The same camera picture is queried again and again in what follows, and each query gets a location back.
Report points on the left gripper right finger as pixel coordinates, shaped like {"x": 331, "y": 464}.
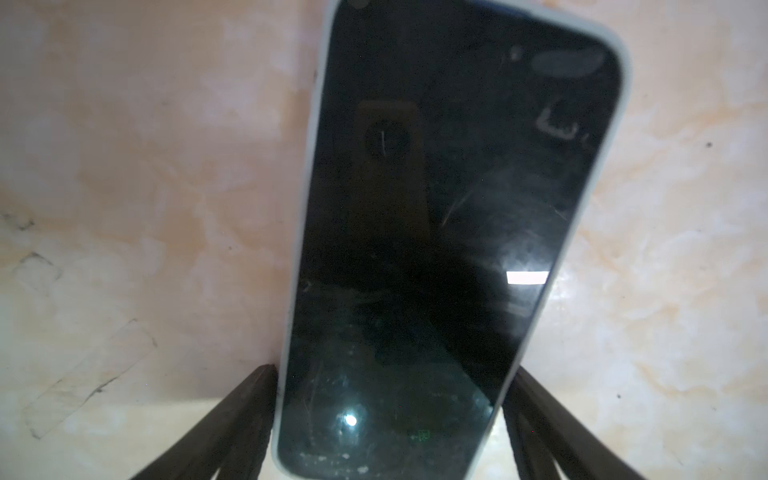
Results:
{"x": 548, "y": 442}

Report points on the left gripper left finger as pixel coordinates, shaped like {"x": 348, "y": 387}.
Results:
{"x": 231, "y": 441}

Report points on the black phone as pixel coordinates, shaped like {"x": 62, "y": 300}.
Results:
{"x": 444, "y": 240}

